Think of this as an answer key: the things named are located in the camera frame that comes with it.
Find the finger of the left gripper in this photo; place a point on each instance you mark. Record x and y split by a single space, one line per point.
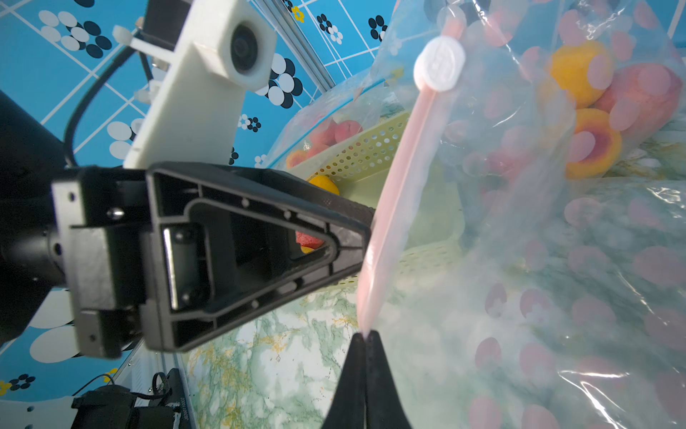
229 244

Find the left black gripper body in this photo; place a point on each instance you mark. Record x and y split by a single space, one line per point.
103 220

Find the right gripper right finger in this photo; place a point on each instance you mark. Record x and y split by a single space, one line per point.
383 406

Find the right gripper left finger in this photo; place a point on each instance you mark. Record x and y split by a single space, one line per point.
348 409

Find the pink red peach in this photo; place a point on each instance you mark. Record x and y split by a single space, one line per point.
346 130

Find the pale green plastic basket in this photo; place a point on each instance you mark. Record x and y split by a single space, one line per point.
359 168

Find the clear zip-top bag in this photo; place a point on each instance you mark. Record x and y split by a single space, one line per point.
366 98

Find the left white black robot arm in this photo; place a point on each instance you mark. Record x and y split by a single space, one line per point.
31 253

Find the yellow red blush peach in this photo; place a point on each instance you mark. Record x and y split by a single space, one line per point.
594 147

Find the plain yellow peach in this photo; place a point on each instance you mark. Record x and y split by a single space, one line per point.
585 72

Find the pink peach right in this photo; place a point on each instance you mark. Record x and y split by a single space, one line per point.
641 99

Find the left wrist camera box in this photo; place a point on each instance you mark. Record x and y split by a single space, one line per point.
225 49

